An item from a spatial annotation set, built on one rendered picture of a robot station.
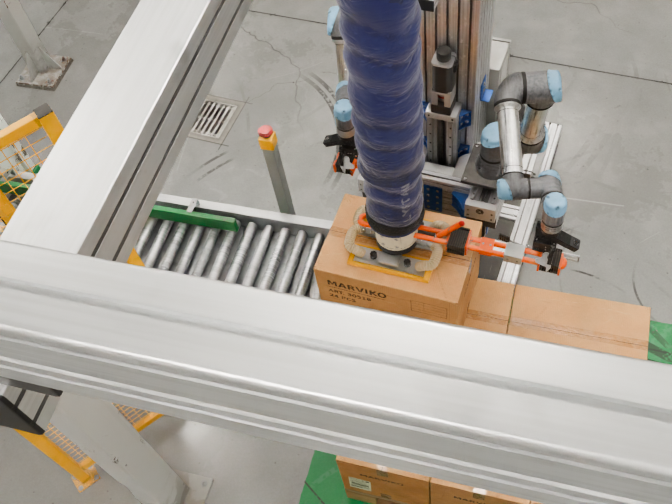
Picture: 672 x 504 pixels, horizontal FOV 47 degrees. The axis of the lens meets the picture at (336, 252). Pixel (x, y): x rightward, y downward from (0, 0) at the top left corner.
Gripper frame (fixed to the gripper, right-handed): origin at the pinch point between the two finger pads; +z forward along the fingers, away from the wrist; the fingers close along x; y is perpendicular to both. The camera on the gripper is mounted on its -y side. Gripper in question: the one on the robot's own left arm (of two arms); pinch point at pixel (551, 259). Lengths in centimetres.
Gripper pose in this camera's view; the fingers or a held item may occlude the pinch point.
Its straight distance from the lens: 300.3
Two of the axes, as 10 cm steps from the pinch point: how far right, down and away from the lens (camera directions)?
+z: 1.2, 5.6, 8.2
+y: -9.4, -2.1, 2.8
